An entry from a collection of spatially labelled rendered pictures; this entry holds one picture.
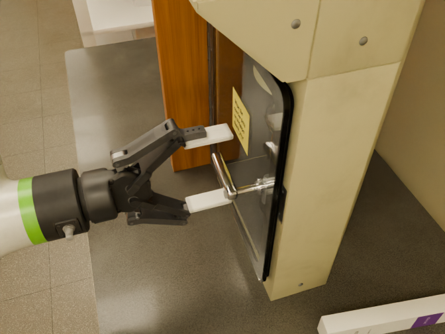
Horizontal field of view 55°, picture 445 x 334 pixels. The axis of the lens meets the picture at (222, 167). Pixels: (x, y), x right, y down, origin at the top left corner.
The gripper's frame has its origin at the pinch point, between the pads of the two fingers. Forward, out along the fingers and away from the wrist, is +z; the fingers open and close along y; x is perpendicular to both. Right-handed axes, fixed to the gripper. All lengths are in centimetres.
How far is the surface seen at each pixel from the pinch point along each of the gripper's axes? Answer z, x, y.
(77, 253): -43, 81, -119
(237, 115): 4.1, 5.1, 5.0
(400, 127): 49, 16, -18
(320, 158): 9.3, -10.8, 8.9
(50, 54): -47, 263, -118
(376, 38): 12.6, -10.9, 24.5
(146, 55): 0, 79, -25
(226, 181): -0.7, -3.8, 0.9
